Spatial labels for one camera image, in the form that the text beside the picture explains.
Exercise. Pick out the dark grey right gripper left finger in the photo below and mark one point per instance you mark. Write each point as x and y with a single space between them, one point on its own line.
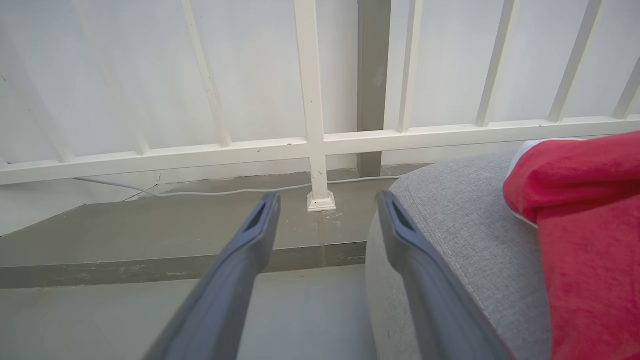
230 290

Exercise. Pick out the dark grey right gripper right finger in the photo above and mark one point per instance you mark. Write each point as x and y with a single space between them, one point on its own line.
430 290

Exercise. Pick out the red and white garment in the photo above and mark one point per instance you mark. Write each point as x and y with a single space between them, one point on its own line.
590 240

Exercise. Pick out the grey fabric sofa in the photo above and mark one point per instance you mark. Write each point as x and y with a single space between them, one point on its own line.
470 225

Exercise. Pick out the white metal railing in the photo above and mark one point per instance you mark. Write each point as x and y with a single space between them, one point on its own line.
315 145

